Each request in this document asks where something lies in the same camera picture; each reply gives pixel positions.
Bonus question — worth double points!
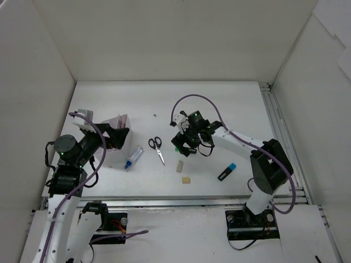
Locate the green black highlighter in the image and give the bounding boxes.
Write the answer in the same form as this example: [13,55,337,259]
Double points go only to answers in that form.
[175,147,197,154]

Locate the blue black highlighter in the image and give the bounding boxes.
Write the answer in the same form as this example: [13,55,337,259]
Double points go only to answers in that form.
[217,163,236,181]

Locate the purple pen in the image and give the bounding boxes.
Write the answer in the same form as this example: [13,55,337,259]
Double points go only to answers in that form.
[117,115,125,129]

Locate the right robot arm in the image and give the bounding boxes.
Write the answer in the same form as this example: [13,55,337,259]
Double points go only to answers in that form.
[170,111,293,226]

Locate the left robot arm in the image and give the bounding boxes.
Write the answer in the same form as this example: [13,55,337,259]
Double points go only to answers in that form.
[33,123,131,262]

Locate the clear compartment organizer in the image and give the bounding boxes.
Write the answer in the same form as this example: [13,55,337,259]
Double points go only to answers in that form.
[102,114,133,167]

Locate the blue cap glue bottle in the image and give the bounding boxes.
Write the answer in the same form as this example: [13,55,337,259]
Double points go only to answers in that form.
[124,146,144,170]

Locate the white eraser in sleeve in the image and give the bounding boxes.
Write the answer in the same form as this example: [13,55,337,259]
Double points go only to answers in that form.
[176,160,184,173]

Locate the tan eraser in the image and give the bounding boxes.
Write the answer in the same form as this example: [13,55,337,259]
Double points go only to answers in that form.
[182,177,191,184]

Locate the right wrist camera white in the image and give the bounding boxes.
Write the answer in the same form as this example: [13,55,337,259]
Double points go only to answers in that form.
[170,111,190,134]

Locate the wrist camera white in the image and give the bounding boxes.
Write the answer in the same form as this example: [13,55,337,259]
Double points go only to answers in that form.
[69,109,97,134]
[170,111,190,134]

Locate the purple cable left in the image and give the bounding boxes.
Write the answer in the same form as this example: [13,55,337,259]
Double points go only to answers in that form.
[39,111,149,263]

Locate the purple cable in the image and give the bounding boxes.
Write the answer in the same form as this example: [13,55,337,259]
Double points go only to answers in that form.
[170,94,298,214]
[39,111,149,263]

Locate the black handled scissors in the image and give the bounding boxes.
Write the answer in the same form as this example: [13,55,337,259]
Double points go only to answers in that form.
[148,136,165,165]

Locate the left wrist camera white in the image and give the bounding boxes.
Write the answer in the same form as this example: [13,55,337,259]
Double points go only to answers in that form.
[69,109,97,134]

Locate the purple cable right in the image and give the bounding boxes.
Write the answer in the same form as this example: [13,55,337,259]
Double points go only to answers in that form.
[170,94,298,214]

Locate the aluminium rail front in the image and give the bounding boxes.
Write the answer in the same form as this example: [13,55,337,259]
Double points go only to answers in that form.
[41,195,310,210]

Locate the aluminium rail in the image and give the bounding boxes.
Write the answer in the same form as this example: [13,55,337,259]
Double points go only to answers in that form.
[41,195,310,210]
[258,82,313,205]

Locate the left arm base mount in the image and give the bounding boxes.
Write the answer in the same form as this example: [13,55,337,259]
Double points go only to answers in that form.
[79,201,128,245]

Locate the aluminium rail right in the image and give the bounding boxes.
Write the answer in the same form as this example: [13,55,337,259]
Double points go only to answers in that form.
[258,82,313,205]

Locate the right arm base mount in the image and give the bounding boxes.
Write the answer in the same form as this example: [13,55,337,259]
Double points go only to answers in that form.
[225,209,280,241]

